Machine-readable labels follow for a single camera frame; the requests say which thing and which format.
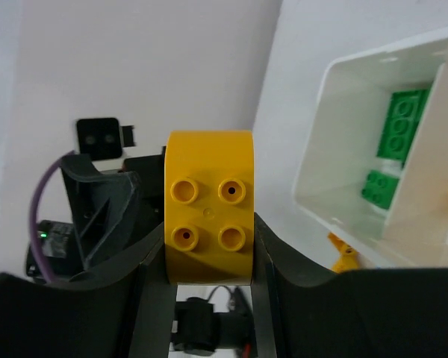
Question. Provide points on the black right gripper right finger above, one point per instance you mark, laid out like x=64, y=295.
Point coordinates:
x=302, y=309

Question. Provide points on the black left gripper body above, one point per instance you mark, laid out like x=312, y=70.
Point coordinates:
x=53, y=250

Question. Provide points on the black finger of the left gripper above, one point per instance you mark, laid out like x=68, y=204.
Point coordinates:
x=104, y=208

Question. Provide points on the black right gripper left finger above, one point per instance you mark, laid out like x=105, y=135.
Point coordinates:
x=111, y=310

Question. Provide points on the yellow round lego brick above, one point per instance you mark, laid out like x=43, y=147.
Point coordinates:
x=209, y=207

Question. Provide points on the green square lego brick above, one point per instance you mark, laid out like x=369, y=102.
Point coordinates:
x=379, y=189

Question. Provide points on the green lego plate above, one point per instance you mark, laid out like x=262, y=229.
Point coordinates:
x=401, y=122

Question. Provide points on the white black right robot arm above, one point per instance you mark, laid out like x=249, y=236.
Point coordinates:
x=201, y=330

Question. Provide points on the yellow curved lego brick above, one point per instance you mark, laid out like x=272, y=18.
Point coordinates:
x=348, y=256

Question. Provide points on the white three-compartment plastic bin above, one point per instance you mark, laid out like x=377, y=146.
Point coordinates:
x=375, y=168

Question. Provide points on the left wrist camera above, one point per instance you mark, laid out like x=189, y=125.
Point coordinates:
x=103, y=138

